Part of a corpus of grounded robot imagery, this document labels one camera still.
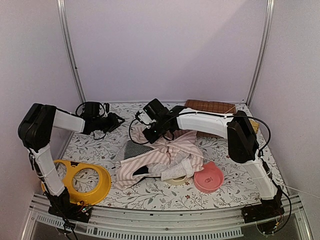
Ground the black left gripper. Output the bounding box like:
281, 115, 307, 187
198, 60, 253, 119
93, 112, 125, 133

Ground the pink striped pet tent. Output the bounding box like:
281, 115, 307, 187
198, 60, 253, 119
114, 125, 204, 190

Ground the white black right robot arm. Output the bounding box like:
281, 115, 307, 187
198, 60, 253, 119
135, 98, 283, 218

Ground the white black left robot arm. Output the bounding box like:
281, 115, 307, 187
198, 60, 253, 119
18, 101, 125, 217

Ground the cream pet bowl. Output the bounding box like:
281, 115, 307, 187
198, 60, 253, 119
164, 176, 190, 186

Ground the pink pet bowl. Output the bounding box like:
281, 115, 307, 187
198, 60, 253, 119
193, 161, 224, 194

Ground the brown woven mat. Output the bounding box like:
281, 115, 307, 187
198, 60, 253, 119
184, 99, 237, 138

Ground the yellow double bowl holder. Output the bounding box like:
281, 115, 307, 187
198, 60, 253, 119
38, 159, 112, 206

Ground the yellow bamboo mat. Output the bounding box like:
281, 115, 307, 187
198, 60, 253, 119
249, 119, 260, 134

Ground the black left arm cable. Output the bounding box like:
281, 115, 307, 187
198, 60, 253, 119
74, 101, 107, 141

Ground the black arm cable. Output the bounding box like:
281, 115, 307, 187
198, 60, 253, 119
74, 101, 107, 141
128, 111, 293, 235

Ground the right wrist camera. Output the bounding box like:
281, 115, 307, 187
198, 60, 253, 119
135, 110, 152, 126

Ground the left aluminium frame post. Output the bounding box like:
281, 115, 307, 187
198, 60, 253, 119
56, 0, 86, 103

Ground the aluminium frame post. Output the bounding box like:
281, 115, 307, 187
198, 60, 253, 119
245, 0, 275, 108
56, 0, 86, 103

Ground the aluminium front rail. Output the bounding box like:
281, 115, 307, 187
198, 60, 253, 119
21, 194, 315, 240

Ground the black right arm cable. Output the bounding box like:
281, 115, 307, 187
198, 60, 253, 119
128, 111, 293, 235

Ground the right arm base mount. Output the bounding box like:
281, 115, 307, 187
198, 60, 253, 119
241, 198, 285, 223

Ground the right aluminium frame post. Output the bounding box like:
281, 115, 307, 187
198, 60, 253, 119
245, 0, 275, 108

